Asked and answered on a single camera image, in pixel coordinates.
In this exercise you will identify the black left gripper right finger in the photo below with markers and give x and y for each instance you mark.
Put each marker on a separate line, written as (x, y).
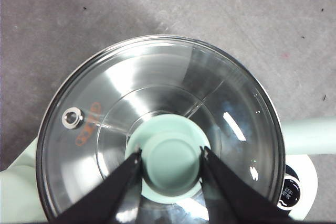
(231, 197)

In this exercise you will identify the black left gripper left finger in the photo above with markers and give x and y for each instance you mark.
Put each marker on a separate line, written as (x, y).
(113, 197)

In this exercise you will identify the glass pot lid green knob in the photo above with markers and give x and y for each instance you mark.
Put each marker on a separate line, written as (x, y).
(170, 163)

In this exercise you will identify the green breakfast machine base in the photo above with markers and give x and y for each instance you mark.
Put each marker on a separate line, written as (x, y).
(304, 166)

